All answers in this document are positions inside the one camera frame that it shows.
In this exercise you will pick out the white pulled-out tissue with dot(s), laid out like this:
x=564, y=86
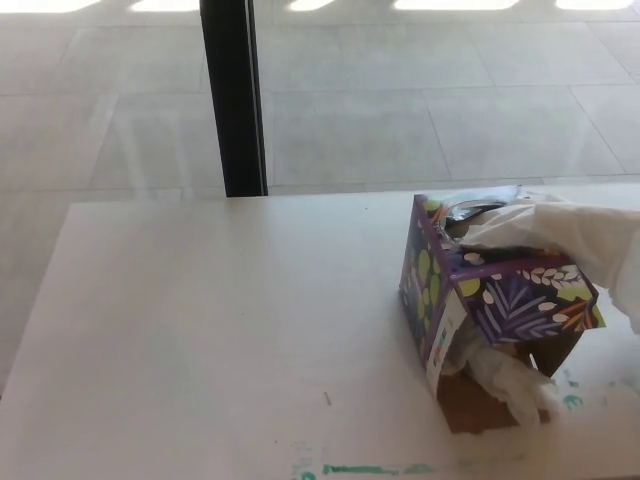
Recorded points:
x=580, y=235

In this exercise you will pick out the purple floral tissue box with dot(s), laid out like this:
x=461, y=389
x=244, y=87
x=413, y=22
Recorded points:
x=520, y=300

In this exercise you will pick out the crumpled white tissue wad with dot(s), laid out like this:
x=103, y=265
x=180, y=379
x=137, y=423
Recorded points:
x=505, y=385

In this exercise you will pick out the black window frame post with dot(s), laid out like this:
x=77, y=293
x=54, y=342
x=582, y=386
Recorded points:
x=235, y=100

